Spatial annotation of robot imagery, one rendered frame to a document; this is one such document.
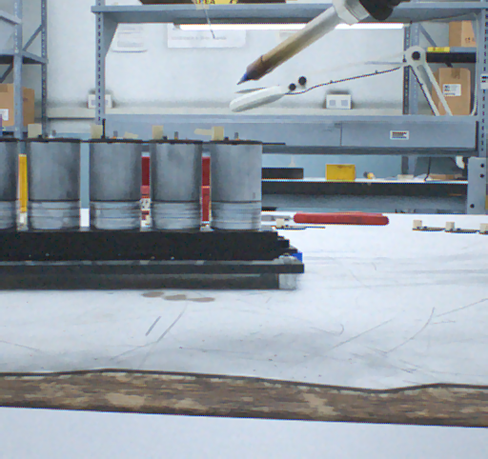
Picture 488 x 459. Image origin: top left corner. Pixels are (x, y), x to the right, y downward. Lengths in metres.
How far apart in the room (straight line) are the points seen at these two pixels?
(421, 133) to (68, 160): 2.38
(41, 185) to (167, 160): 0.06
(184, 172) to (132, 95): 4.62
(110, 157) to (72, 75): 4.74
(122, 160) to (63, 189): 0.03
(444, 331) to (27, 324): 0.13
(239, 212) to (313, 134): 2.33
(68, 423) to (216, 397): 0.04
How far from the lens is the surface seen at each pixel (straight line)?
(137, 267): 0.31
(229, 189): 0.35
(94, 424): 0.16
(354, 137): 2.68
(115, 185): 0.35
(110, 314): 0.27
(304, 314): 0.27
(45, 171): 0.35
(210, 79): 4.88
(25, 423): 0.16
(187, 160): 0.35
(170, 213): 0.35
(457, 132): 2.71
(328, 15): 0.33
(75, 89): 5.07
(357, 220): 0.68
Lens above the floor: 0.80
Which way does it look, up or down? 4 degrees down
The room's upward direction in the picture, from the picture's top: 1 degrees clockwise
